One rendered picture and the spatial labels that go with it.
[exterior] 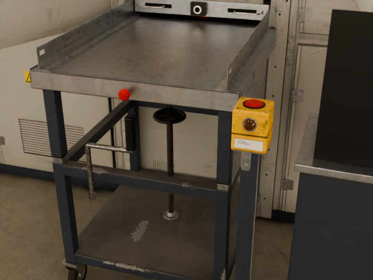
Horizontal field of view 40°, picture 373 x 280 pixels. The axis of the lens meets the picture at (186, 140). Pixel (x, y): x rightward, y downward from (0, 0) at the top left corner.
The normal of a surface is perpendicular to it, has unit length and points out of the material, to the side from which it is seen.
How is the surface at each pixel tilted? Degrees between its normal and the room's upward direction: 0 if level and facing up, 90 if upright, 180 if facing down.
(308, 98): 90
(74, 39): 90
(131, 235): 0
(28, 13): 90
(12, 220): 0
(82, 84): 90
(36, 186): 0
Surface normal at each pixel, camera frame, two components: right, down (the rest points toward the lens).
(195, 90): -0.30, 0.43
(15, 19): 0.78, 0.28
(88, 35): 0.96, 0.13
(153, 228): 0.00, -0.89
